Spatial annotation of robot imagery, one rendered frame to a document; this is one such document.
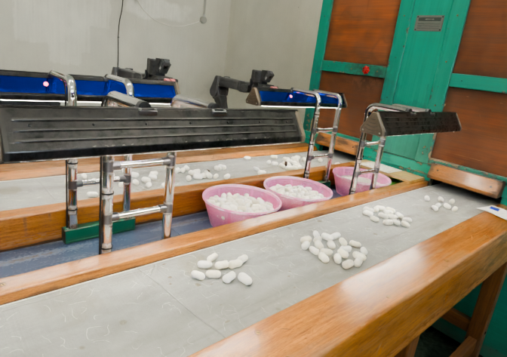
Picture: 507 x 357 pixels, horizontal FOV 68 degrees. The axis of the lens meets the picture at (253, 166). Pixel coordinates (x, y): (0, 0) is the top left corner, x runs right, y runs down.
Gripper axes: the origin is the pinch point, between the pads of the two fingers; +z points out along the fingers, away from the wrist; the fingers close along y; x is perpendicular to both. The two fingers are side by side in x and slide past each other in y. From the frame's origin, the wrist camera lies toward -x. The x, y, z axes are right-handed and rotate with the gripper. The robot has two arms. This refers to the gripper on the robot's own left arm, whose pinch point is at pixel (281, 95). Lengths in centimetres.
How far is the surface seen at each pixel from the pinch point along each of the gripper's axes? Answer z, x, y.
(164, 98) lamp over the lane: 17, 0, -75
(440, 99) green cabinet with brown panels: 59, -10, 43
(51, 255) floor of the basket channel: 35, 38, -115
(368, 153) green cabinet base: 30, 25, 44
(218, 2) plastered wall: -199, -61, 105
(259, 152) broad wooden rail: -6.3, 31.3, -3.3
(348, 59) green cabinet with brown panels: 4, -22, 46
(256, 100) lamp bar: 17.0, -0.1, -33.5
